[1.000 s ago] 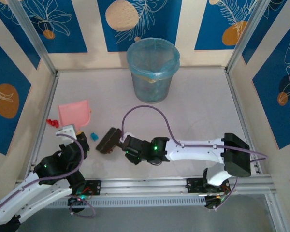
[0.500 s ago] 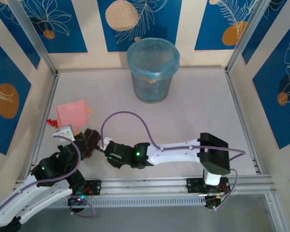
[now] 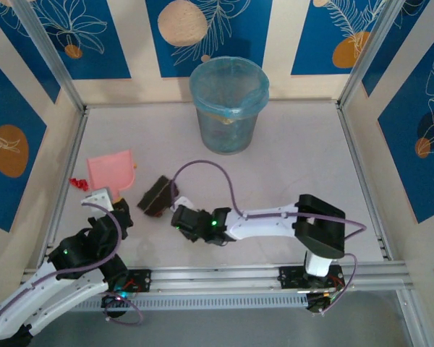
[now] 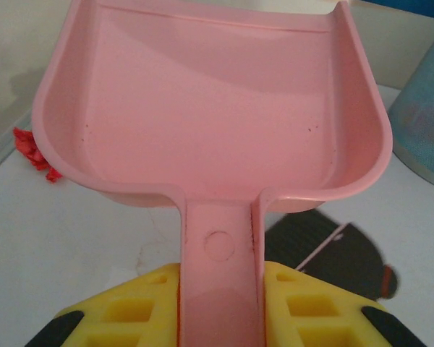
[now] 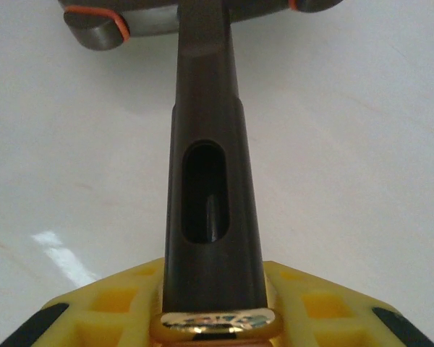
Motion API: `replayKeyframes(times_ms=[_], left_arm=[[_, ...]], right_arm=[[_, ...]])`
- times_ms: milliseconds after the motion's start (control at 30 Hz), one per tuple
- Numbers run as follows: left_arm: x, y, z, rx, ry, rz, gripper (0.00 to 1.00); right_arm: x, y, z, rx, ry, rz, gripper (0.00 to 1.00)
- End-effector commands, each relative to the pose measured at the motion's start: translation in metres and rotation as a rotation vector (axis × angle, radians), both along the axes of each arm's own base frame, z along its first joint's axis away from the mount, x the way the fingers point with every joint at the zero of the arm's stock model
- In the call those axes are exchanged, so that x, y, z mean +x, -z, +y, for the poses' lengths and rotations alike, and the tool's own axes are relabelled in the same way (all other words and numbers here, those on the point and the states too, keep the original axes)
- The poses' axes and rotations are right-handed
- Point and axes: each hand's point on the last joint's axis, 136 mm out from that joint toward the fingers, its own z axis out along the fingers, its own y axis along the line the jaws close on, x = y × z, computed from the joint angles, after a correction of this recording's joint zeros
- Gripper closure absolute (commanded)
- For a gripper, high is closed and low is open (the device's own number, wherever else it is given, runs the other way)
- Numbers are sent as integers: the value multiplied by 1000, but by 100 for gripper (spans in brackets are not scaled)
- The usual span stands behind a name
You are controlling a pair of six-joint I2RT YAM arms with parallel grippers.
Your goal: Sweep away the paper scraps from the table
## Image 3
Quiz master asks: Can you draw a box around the dark bristle hand brush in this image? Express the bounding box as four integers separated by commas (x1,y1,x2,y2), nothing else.
136,175,181,218

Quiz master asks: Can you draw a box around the pink plastic dustpan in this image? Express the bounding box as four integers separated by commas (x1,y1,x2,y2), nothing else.
86,148,137,203

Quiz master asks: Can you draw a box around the black controller board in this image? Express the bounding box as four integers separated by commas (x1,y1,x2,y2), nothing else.
305,291,344,314
101,293,131,319

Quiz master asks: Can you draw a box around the trash bin with blue bag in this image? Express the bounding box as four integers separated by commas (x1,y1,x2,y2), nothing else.
189,56,271,155

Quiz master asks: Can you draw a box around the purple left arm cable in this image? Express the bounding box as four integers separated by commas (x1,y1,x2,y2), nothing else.
0,202,145,326

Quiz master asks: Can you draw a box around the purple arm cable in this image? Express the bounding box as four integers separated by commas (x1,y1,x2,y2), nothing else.
0,202,145,326
171,160,367,318

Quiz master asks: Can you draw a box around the aluminium mounting rail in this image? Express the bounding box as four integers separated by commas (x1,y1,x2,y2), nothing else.
23,260,409,299

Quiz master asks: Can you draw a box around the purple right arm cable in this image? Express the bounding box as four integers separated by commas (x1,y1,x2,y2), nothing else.
171,160,367,318

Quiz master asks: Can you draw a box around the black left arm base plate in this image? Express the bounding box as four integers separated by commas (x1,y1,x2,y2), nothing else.
121,267,153,294

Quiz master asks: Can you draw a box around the grey slotted cable duct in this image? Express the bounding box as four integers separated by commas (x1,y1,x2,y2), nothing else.
74,293,310,312

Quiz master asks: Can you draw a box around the aluminium table side rail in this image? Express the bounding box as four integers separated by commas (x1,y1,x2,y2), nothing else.
335,103,397,262
38,106,91,270

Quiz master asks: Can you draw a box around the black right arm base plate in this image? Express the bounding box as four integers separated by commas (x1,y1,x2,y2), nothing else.
278,265,344,290

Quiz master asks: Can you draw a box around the aluminium frame post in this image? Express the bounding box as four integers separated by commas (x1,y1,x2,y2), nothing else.
336,0,409,111
396,288,430,347
11,0,88,113

